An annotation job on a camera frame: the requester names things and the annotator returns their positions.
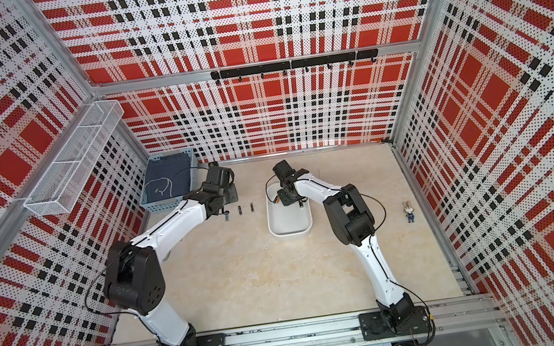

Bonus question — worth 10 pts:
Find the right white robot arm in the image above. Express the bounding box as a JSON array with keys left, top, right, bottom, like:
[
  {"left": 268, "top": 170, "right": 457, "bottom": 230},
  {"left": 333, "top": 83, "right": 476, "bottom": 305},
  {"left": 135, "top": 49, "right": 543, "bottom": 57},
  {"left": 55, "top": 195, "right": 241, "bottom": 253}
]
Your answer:
[{"left": 277, "top": 169, "right": 434, "bottom": 339}]

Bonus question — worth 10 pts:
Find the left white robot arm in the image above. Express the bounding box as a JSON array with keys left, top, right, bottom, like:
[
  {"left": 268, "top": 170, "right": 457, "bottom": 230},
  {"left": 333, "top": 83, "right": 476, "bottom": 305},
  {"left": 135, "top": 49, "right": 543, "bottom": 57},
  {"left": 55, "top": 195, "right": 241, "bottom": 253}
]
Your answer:
[{"left": 103, "top": 181, "right": 238, "bottom": 346}]

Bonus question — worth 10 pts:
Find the white oval storage tray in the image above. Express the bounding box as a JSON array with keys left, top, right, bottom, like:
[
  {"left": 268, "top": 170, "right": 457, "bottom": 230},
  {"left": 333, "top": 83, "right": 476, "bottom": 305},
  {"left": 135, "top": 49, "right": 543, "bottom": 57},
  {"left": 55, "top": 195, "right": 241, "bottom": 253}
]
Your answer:
[{"left": 266, "top": 200, "right": 313, "bottom": 242}]

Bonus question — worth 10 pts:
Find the light blue perforated basket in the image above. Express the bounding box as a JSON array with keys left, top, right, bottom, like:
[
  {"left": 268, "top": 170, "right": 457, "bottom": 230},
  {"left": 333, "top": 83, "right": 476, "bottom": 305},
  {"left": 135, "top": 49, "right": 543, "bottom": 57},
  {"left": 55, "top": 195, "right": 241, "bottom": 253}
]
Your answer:
[{"left": 140, "top": 148, "right": 199, "bottom": 213}]

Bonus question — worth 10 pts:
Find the folded navy blue cloth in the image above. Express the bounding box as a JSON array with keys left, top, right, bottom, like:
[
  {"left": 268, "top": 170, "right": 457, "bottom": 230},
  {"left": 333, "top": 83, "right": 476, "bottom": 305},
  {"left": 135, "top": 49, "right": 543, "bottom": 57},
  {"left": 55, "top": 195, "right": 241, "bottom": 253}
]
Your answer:
[{"left": 144, "top": 153, "right": 191, "bottom": 203}]

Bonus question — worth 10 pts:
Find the small toy figure keychain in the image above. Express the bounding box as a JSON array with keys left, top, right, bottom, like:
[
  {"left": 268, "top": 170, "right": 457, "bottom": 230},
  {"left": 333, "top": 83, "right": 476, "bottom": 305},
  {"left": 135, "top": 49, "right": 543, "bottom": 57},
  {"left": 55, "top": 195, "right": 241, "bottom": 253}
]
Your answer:
[{"left": 403, "top": 201, "right": 416, "bottom": 224}]

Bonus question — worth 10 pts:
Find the black wall hook rail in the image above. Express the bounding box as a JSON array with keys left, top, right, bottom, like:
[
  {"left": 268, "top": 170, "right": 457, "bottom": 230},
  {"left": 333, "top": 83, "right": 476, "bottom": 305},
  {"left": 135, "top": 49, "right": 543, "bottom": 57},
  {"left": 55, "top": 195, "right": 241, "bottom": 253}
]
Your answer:
[{"left": 211, "top": 48, "right": 379, "bottom": 81}]

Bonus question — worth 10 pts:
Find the white wire mesh shelf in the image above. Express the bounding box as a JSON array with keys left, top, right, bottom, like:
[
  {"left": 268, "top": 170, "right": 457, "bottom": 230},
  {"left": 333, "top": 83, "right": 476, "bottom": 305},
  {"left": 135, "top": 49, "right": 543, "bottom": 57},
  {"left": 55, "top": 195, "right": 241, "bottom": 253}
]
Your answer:
[{"left": 24, "top": 99, "right": 122, "bottom": 216}]

